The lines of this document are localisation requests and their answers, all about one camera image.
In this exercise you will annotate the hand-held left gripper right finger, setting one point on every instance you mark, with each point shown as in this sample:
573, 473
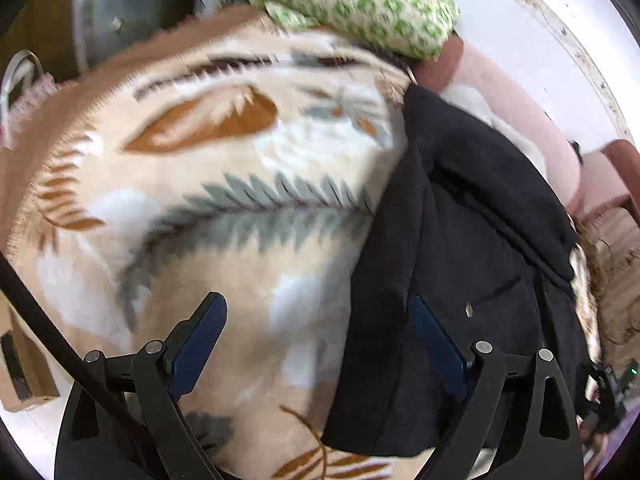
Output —
437, 347

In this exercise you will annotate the long pink headboard cushion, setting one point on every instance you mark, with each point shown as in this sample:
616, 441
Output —
510, 110

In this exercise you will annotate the green checked pillow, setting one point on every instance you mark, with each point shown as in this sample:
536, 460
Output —
360, 5

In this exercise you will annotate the black coat with fur collar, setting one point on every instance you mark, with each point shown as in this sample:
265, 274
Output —
450, 240

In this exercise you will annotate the flat black device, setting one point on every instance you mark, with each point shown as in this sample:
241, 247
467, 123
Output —
12, 365

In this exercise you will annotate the wooden cabinet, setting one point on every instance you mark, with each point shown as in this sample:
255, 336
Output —
45, 20

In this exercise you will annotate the beige leaf print blanket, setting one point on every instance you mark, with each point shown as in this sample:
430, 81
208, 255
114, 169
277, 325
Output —
200, 170

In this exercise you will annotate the cardboard box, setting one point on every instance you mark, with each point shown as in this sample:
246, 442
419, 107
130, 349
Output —
30, 380

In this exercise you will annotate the short pink headboard cushion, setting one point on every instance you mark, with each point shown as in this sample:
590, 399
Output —
610, 180

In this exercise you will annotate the wall mirror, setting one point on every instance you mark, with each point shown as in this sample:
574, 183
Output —
125, 5

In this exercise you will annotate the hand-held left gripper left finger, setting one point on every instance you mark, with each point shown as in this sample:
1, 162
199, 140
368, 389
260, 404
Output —
197, 345

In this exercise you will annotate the beige patterned cushion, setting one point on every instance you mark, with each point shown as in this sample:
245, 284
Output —
615, 270

